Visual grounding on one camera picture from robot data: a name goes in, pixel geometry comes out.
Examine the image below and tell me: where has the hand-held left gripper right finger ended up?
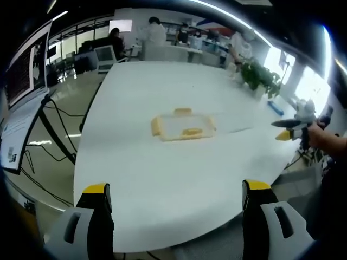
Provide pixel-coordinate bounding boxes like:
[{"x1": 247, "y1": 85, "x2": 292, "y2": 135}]
[{"x1": 242, "y1": 179, "x2": 317, "y2": 260}]

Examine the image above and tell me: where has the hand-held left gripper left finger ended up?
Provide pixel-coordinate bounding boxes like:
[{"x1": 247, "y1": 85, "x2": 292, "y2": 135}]
[{"x1": 44, "y1": 183, "x2": 114, "y2": 260}]

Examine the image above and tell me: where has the person's right hand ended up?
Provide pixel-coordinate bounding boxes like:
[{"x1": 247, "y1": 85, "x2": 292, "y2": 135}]
[{"x1": 309, "y1": 121, "x2": 334, "y2": 148}]

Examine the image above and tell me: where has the blue flat object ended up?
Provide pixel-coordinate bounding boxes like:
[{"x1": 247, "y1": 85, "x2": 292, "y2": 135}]
[{"x1": 266, "y1": 100, "x2": 284, "y2": 115}]

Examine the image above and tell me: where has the green potted plant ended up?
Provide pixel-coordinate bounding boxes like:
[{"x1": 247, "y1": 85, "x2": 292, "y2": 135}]
[{"x1": 240, "y1": 61, "x2": 282, "y2": 99}]

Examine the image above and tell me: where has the person's dark clothing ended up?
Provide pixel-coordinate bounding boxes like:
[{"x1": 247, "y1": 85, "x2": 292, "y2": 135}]
[{"x1": 305, "y1": 159, "x2": 347, "y2": 242}]

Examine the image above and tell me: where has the white printed board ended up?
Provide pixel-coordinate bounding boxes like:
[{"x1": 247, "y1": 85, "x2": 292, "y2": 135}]
[{"x1": 0, "y1": 90, "x2": 52, "y2": 174}]

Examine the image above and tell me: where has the ceiling light strip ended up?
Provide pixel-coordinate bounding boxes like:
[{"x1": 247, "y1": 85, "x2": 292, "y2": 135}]
[{"x1": 189, "y1": 0, "x2": 254, "y2": 30}]

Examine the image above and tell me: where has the dark computer monitor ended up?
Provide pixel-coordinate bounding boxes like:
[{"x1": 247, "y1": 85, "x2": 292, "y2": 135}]
[{"x1": 4, "y1": 20, "x2": 53, "y2": 109}]

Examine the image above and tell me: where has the white mesh office chair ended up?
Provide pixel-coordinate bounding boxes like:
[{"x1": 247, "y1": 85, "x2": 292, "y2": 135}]
[{"x1": 93, "y1": 45, "x2": 118, "y2": 75}]

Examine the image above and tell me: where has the black floor cable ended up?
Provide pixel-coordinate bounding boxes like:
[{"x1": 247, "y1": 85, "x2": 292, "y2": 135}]
[{"x1": 40, "y1": 100, "x2": 86, "y2": 163}]

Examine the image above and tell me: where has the bright wall screen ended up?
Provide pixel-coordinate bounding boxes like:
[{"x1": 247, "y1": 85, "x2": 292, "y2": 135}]
[{"x1": 108, "y1": 19, "x2": 133, "y2": 34}]

